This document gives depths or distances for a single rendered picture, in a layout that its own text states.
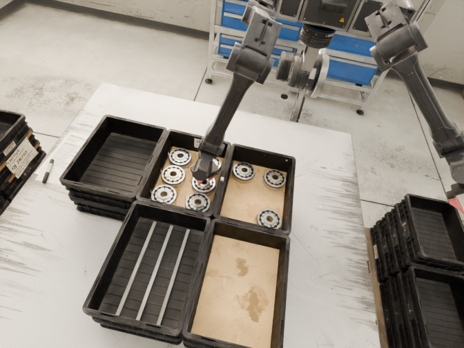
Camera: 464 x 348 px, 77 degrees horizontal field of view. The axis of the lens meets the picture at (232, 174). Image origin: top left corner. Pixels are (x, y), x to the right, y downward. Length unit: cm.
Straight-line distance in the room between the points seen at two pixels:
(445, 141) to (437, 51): 328
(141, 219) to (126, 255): 15
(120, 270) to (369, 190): 215
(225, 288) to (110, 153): 79
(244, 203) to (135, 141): 60
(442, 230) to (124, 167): 181
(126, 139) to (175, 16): 274
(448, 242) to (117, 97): 212
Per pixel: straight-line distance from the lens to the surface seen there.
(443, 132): 105
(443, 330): 199
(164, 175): 129
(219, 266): 113
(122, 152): 144
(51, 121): 298
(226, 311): 109
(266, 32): 79
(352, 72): 318
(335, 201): 159
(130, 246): 118
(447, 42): 430
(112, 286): 114
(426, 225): 210
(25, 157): 221
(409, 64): 89
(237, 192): 129
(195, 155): 140
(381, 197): 276
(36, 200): 155
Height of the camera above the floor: 189
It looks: 52 degrees down
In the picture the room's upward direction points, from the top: 12 degrees clockwise
